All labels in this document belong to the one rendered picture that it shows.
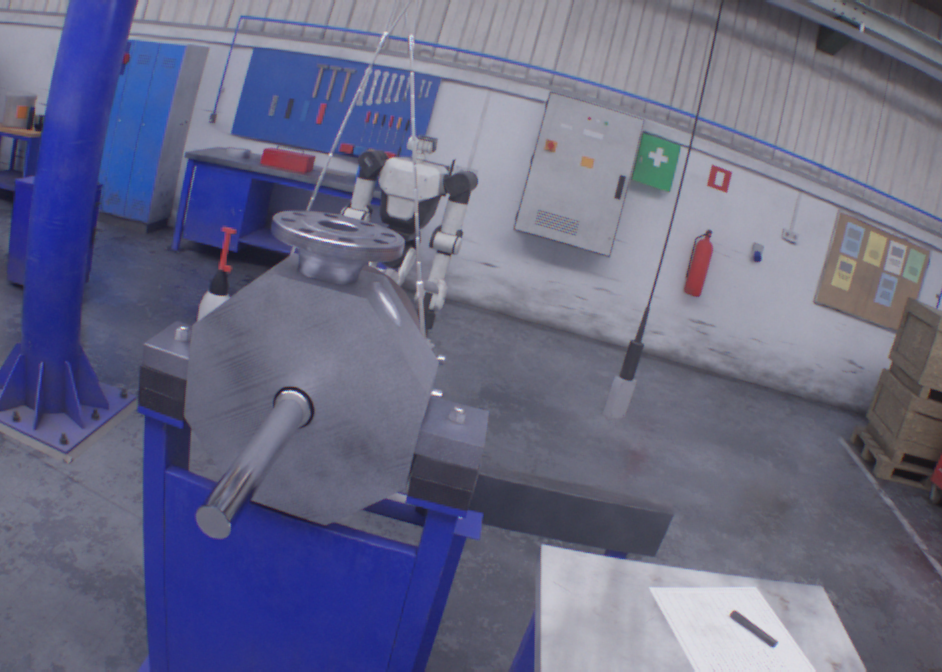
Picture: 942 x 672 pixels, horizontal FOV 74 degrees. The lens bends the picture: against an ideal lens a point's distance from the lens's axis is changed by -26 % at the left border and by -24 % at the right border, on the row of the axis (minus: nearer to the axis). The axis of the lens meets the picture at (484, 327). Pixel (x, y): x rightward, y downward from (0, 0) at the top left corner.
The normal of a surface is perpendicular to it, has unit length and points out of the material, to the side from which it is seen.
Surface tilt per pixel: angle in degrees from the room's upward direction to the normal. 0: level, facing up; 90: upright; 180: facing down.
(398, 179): 90
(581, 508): 90
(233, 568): 90
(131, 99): 90
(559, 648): 0
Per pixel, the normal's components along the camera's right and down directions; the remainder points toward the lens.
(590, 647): 0.25, -0.93
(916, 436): -0.14, 0.24
